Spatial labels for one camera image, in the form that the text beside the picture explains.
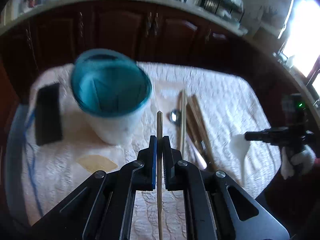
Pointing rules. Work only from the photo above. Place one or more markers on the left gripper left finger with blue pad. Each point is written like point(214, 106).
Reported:
point(146, 179)

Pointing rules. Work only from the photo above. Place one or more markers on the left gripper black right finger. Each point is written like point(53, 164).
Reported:
point(170, 159)

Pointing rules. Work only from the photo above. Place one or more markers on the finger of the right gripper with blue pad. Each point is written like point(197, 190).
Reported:
point(272, 136)

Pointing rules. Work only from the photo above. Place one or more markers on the white ceramic soup spoon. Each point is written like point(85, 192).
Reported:
point(239, 146)

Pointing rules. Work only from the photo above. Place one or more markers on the metal spoon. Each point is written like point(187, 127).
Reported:
point(174, 119)

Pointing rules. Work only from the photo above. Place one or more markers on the right hand white glove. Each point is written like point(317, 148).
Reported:
point(299, 164)

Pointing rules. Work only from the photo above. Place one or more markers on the white quilted table cloth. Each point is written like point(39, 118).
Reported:
point(228, 105)

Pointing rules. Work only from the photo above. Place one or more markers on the teal white utensil holder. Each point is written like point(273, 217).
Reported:
point(112, 91)

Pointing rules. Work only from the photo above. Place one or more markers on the black smartphone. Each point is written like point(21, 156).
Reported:
point(48, 127)

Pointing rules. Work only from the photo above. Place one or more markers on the dark wooden base cabinets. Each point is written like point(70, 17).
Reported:
point(143, 31)

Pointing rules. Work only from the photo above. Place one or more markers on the black dish rack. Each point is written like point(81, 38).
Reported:
point(229, 10)

